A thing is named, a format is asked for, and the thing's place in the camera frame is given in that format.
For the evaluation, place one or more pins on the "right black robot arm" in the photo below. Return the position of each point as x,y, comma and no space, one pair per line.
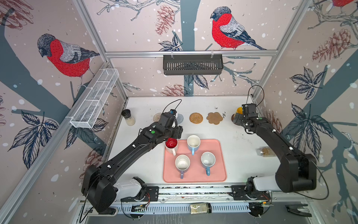
297,170

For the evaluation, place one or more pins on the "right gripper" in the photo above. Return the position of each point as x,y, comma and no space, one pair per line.
237,121

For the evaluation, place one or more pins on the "clear jar with grains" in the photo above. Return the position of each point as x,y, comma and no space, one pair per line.
265,152

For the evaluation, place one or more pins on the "grey woven round coaster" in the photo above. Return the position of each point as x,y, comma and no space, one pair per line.
179,118

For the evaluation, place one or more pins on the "black clamp tool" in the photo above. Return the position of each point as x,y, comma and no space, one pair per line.
297,210

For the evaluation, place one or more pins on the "multicolour woven round coaster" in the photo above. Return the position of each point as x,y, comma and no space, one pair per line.
156,117

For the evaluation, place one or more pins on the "brown flower-shaped coaster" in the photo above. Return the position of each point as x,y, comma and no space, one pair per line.
214,118

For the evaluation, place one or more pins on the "white mug blue handle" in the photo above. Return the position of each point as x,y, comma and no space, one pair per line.
208,160

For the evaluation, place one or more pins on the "pink tray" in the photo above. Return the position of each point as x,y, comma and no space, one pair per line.
196,172

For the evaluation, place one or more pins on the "yellow mug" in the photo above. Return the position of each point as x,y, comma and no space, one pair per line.
240,110

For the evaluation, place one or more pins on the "jar below table edge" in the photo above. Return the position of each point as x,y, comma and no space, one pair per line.
200,208

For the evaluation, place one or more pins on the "tan cork round coaster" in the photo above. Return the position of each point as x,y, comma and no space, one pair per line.
196,118

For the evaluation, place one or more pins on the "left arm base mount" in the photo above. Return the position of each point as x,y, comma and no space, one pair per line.
149,194

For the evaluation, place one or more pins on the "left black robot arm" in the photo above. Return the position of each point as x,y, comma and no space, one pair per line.
98,185

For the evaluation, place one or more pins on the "white wire mesh basket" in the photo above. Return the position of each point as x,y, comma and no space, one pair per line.
91,107

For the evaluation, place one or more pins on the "black-lid spice jar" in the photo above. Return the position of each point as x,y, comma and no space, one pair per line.
130,120

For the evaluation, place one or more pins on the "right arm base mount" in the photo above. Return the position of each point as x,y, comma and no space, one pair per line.
242,192

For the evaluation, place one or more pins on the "red interior white mug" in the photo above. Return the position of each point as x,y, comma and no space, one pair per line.
171,146

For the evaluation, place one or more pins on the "white mug purple handle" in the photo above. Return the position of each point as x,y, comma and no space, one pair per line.
182,164

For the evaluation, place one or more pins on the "black hanging basket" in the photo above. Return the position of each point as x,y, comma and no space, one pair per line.
192,65

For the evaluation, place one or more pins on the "white mug light-blue handle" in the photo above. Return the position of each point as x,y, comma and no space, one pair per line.
193,143

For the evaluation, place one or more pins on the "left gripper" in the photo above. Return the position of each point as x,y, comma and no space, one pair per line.
178,131

